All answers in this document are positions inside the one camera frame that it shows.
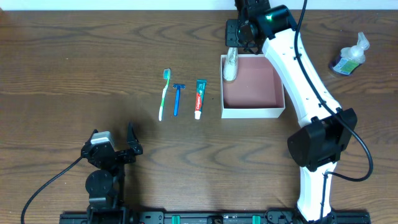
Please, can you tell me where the white lotion tube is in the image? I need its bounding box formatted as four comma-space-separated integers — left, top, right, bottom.
223, 47, 239, 82

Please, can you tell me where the clear soap pump bottle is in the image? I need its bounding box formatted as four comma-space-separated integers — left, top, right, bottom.
329, 32, 370, 76

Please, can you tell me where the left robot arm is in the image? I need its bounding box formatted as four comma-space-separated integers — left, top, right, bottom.
81, 123, 143, 211

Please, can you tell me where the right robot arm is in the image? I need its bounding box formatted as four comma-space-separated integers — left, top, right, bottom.
225, 1, 357, 223

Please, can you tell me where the white box pink interior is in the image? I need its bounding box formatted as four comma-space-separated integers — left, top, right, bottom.
220, 54, 285, 119

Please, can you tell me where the green red toothpaste tube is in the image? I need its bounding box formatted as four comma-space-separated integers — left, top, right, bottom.
194, 79, 207, 119

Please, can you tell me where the blue disposable razor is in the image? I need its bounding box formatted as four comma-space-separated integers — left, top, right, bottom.
173, 83, 185, 116

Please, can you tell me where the green white toothbrush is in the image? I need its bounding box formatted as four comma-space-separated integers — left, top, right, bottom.
158, 68, 171, 121

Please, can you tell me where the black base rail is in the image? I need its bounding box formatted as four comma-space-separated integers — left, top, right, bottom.
58, 210, 372, 224

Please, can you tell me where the right black cable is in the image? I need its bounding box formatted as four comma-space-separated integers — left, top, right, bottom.
294, 0, 374, 218

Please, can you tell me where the black cable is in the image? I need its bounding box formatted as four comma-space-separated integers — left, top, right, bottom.
294, 0, 374, 218
20, 155, 85, 224

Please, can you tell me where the left black cable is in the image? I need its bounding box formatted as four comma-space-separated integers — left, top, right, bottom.
20, 155, 85, 224

